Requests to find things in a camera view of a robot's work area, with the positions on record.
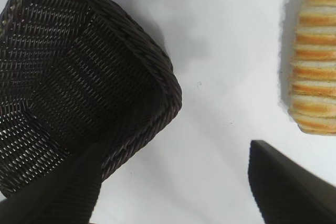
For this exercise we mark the long striped bread loaf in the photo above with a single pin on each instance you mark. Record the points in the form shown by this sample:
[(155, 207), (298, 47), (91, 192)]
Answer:
[(315, 64)]

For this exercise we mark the dark brown wicker basket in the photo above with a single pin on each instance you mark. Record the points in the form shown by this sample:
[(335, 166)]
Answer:
[(78, 77)]

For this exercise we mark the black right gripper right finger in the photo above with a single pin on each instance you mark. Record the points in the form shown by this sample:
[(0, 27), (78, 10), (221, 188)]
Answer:
[(288, 187)]

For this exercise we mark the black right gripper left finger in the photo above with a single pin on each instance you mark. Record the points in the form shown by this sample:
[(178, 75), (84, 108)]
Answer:
[(65, 197)]

